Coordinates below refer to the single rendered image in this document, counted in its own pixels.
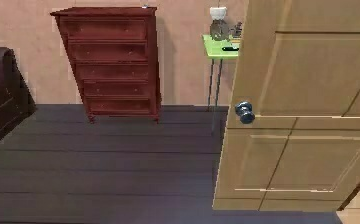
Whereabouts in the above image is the dark brown sofa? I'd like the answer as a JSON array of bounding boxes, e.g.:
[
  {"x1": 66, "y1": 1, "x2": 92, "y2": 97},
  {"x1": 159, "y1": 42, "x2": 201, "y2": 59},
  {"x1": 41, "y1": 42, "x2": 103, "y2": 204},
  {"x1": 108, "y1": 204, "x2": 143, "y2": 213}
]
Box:
[{"x1": 0, "y1": 46, "x2": 38, "y2": 150}]

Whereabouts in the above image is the green side table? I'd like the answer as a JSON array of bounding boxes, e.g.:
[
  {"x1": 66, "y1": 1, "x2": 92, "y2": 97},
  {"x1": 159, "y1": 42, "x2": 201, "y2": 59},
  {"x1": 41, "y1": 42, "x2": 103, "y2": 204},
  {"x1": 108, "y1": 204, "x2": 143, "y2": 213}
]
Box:
[{"x1": 201, "y1": 33, "x2": 240, "y2": 113}]

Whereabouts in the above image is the light wooden room door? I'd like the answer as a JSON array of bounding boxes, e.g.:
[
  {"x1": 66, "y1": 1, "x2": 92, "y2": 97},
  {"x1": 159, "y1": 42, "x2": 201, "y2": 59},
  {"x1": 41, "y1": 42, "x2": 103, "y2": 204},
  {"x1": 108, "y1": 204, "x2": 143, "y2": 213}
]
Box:
[{"x1": 212, "y1": 0, "x2": 360, "y2": 212}]

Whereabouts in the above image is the red-brown chest of drawers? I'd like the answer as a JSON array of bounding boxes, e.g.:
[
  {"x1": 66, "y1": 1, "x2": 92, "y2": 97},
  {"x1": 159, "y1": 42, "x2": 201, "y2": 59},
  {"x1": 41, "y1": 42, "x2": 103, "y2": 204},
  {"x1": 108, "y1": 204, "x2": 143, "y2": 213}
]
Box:
[{"x1": 49, "y1": 5, "x2": 162, "y2": 125}]

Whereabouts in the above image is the grey lamp with white shade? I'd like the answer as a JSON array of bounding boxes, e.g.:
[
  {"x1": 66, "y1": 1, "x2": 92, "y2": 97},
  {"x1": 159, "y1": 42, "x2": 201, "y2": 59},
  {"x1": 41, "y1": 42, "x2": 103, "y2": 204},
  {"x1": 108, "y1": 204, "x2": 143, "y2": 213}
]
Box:
[{"x1": 208, "y1": 5, "x2": 231, "y2": 42}]

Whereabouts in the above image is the small dark grey decoration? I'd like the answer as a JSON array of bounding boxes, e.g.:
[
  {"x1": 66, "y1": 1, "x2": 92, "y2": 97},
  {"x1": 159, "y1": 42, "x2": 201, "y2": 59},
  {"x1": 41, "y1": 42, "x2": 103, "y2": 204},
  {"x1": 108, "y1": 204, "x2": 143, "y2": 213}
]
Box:
[{"x1": 230, "y1": 21, "x2": 244, "y2": 39}]

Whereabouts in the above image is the dark round door knob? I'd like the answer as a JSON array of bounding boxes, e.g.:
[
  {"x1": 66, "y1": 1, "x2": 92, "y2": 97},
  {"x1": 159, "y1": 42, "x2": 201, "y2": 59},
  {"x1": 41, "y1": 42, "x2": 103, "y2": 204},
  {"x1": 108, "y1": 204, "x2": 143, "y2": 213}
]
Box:
[{"x1": 234, "y1": 100, "x2": 256, "y2": 125}]

